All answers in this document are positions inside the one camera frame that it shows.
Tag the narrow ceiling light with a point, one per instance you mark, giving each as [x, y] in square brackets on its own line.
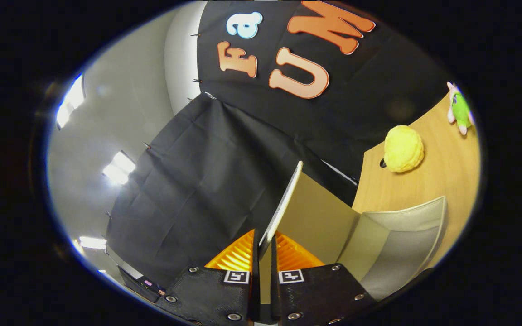
[92, 242]
[118, 168]

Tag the beige fabric storage box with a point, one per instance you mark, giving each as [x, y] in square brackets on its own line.
[320, 217]

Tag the green and pink plush toy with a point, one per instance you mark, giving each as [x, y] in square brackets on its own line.
[460, 108]

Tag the large ceiling light panel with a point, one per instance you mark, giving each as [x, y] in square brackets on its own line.
[71, 102]

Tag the black backdrop cloth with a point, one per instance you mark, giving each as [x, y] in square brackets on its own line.
[206, 181]

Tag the yellow knitted plush ball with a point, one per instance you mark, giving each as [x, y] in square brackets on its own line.
[403, 149]

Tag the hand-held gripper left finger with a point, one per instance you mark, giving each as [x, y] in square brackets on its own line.
[256, 294]

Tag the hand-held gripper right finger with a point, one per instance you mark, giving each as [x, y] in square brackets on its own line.
[274, 294]

